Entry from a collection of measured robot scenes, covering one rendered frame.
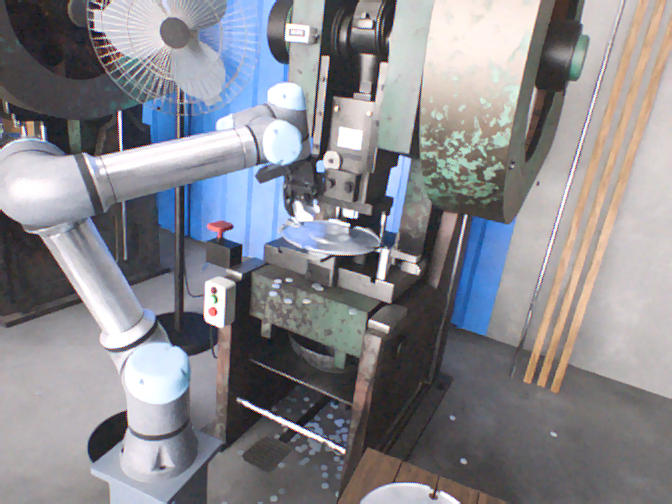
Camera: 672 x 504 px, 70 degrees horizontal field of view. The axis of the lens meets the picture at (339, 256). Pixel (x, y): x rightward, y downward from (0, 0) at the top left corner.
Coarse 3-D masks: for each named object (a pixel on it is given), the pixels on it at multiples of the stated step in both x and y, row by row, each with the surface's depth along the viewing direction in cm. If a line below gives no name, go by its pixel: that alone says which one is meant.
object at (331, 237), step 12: (288, 228) 144; (300, 228) 146; (312, 228) 147; (324, 228) 148; (336, 228) 150; (360, 228) 152; (288, 240) 133; (300, 240) 135; (312, 240) 136; (324, 240) 136; (336, 240) 137; (348, 240) 139; (360, 240) 142; (372, 240) 143; (324, 252) 128; (336, 252) 128; (348, 252) 129; (360, 252) 131
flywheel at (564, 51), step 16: (560, 0) 131; (560, 16) 134; (560, 32) 107; (576, 32) 106; (544, 48) 108; (560, 48) 107; (576, 48) 108; (544, 64) 109; (560, 64) 108; (576, 64) 108; (544, 80) 112; (560, 80) 110; (576, 80) 114; (544, 96) 143; (528, 128) 142; (528, 144) 140
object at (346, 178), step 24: (336, 96) 134; (360, 96) 135; (336, 120) 136; (360, 120) 132; (336, 144) 138; (360, 144) 134; (336, 168) 139; (360, 168) 136; (336, 192) 138; (360, 192) 138
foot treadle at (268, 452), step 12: (324, 396) 175; (312, 408) 167; (300, 420) 160; (288, 432) 153; (264, 444) 145; (276, 444) 146; (252, 456) 140; (264, 456) 141; (276, 456) 141; (264, 468) 137
